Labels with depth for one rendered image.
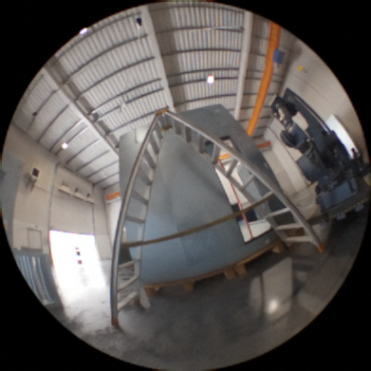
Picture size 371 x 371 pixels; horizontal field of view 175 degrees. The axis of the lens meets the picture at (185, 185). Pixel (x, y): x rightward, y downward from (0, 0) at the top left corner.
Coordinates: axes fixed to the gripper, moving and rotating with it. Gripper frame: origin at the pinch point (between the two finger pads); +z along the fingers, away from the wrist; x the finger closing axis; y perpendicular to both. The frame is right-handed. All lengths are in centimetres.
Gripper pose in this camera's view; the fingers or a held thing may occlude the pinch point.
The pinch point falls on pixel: (318, 166)
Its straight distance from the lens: 124.7
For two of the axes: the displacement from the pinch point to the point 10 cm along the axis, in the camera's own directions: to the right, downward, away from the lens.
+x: -7.6, 5.2, -3.8
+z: 6.3, 7.4, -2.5
